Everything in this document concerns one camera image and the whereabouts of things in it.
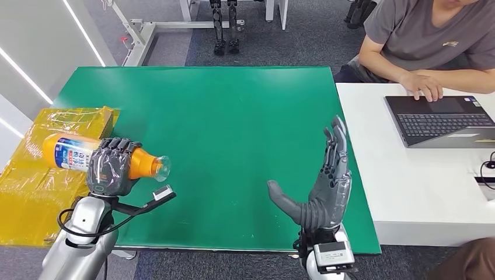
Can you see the green table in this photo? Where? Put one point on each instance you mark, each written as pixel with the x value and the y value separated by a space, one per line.
pixel 232 116

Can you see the orange juice bottle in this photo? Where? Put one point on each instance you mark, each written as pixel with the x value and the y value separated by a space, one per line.
pixel 65 152

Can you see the black object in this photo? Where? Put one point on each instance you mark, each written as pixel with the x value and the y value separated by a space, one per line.
pixel 359 13

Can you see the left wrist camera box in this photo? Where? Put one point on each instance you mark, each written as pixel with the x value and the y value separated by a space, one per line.
pixel 162 192

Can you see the white metal gantry frame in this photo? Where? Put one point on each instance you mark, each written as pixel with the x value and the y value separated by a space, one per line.
pixel 143 42

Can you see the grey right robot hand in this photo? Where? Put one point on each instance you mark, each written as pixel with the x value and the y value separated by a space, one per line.
pixel 328 201

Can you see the white desk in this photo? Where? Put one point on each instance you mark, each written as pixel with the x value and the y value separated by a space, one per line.
pixel 417 185

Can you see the black left camera bracket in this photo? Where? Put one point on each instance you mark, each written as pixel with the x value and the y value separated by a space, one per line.
pixel 135 210

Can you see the person's hand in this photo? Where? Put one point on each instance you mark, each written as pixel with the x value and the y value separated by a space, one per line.
pixel 421 83

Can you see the black laptop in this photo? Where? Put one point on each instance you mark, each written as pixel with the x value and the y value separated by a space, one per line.
pixel 437 123

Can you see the yellow taped cardboard box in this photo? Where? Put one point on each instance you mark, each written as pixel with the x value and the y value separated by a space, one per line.
pixel 31 193

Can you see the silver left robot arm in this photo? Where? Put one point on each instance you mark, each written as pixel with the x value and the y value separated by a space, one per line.
pixel 77 247

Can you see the person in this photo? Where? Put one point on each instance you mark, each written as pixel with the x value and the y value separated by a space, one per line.
pixel 417 34

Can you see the brown rounded object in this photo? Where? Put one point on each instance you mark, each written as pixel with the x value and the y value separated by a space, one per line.
pixel 472 262

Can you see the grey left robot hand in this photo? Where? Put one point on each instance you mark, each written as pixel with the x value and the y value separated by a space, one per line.
pixel 110 170

